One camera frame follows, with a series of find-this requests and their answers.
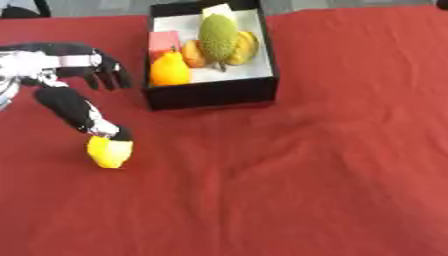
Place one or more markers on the pink block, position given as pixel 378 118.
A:
pixel 163 42

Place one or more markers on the black box white inside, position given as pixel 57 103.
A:
pixel 204 91

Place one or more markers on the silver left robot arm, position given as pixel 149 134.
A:
pixel 13 71

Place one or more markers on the green spiky toy durian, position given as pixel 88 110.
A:
pixel 218 37

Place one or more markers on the yellow toy lemon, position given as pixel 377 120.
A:
pixel 109 152

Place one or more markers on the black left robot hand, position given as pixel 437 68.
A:
pixel 70 103

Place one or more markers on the black chair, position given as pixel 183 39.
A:
pixel 22 10

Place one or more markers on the orange toy peach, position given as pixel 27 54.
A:
pixel 192 54

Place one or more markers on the yellow orange toy pear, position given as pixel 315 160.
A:
pixel 170 70

